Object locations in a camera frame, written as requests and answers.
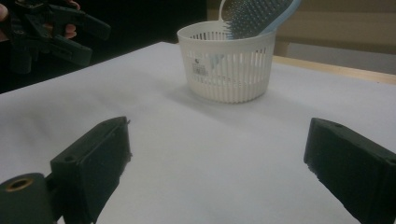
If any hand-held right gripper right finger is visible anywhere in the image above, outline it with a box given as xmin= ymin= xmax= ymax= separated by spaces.
xmin=303 ymin=117 xmax=396 ymax=224

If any light blue hairbrush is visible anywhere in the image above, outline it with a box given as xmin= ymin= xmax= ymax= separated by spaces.
xmin=208 ymin=0 xmax=304 ymax=71

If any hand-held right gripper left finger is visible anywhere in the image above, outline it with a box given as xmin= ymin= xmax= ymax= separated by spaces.
xmin=49 ymin=116 xmax=133 ymax=224

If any white slotted plastic basket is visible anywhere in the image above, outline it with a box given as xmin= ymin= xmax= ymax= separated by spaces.
xmin=177 ymin=0 xmax=277 ymax=105

